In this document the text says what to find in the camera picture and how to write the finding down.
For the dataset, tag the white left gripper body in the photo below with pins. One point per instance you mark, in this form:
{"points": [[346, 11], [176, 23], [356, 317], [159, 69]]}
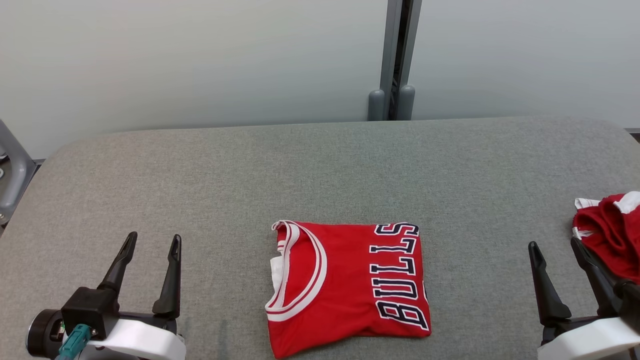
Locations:
{"points": [[145, 342]]}

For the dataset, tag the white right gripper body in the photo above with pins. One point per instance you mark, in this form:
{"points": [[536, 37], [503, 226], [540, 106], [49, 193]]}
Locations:
{"points": [[590, 342]]}

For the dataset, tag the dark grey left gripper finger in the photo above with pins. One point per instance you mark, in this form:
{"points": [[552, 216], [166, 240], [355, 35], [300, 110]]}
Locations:
{"points": [[122, 265], [171, 285]]}

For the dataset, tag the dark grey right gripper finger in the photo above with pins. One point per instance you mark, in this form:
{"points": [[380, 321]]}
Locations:
{"points": [[597, 275], [547, 295]]}

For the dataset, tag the red white basketball shorts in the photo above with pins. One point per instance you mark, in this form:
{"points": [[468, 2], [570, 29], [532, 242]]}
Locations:
{"points": [[610, 235]]}

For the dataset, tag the red white Bulls jersey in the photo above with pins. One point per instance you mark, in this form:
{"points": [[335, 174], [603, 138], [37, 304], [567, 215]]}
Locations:
{"points": [[345, 300]]}

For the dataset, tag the black cylindrical motor housing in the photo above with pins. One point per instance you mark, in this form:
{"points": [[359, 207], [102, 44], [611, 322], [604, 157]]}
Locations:
{"points": [[42, 335]]}

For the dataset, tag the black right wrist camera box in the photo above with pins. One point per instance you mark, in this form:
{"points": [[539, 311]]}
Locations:
{"points": [[631, 305]]}

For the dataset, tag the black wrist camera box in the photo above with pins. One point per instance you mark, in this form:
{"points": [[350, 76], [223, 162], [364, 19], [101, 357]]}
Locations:
{"points": [[90, 310], [631, 305]]}

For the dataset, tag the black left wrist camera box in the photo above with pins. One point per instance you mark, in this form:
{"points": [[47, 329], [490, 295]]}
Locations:
{"points": [[90, 310]]}

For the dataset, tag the grey partition post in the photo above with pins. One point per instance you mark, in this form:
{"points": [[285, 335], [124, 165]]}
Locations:
{"points": [[395, 50]]}

